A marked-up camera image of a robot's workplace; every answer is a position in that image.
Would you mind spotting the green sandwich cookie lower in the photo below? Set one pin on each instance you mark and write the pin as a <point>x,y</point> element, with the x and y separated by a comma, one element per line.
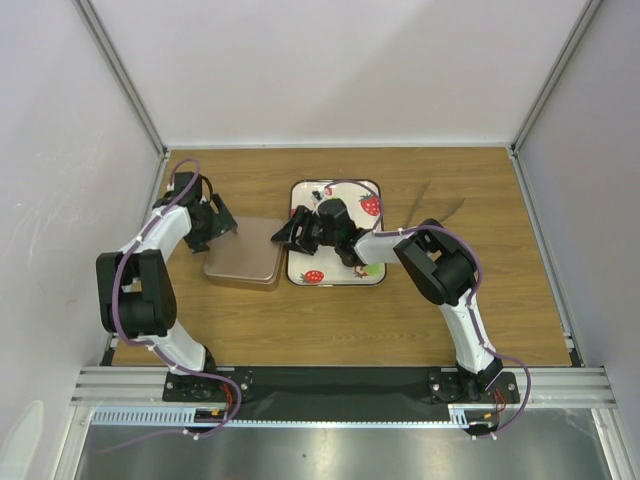
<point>374,269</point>

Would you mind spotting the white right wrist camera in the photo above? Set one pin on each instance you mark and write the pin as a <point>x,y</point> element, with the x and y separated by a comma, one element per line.
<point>325,193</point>

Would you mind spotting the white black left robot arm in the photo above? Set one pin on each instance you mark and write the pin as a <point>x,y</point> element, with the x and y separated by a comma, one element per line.
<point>136,297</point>

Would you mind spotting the white strawberry print tray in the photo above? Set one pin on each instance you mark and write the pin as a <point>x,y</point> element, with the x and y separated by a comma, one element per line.
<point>325,268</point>

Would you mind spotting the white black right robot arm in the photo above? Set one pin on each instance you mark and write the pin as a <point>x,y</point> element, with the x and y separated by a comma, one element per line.
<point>439,263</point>

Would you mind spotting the aluminium frame post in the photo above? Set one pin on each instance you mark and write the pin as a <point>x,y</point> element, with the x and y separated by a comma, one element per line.
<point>96,28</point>
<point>580,28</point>

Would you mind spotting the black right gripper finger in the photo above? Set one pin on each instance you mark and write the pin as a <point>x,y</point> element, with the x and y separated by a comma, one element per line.
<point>288,234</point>
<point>300,219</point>

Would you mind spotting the aluminium frame post left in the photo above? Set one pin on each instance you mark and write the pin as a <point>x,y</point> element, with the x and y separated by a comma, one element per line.
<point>96,28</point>

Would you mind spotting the aluminium frame post right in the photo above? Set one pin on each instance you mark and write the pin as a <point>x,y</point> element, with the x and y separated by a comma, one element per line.
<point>580,28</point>

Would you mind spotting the rose gold tin lid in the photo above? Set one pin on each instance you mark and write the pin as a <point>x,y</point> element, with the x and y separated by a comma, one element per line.
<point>247,253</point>

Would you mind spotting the rose gold cookie tin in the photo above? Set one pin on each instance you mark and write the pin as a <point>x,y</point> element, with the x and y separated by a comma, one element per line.
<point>267,284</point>

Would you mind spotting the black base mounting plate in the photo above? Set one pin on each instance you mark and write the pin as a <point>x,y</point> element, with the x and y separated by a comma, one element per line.
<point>365,389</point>

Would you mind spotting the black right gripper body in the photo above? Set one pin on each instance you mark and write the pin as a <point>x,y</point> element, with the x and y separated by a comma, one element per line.
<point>313,236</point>

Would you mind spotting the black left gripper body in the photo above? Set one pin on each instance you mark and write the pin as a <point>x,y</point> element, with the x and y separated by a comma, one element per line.
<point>205,231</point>

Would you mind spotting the steel slotted serving tongs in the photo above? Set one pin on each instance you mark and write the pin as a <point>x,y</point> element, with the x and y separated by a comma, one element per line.
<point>425,203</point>

